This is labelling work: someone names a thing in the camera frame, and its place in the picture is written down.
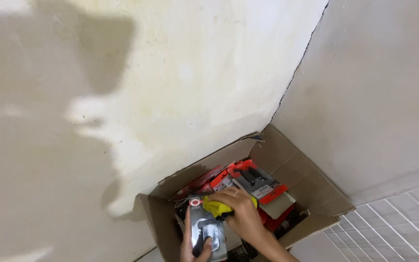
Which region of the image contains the person's left hand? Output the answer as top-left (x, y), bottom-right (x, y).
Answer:
top-left (180, 206), bottom-right (214, 262)

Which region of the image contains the person's right hand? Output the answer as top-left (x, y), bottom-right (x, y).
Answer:
top-left (208, 187), bottom-right (266, 244)

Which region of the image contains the yellow cleaning cloth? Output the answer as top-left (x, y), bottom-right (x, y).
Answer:
top-left (202, 195), bottom-right (259, 219)

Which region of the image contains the silver blister pack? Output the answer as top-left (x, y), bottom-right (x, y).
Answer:
top-left (187, 195), bottom-right (228, 262)

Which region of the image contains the red packet with white label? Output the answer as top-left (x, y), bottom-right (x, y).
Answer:
top-left (209, 169), bottom-right (240, 192)

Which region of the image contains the red packet with black tool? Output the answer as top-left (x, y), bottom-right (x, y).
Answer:
top-left (227, 159), bottom-right (289, 205)

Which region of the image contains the heap of red packets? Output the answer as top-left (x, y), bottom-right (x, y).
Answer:
top-left (173, 164), bottom-right (305, 237)

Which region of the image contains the brown cardboard box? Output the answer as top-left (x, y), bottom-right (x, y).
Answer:
top-left (136, 124), bottom-right (355, 262)

